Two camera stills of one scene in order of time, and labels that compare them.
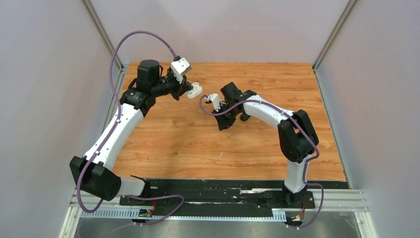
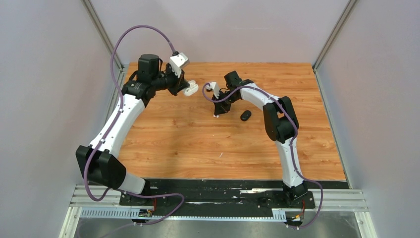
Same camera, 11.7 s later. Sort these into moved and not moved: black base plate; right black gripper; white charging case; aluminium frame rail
Moved: white charging case; right black gripper
Not moved: black base plate; aluminium frame rail
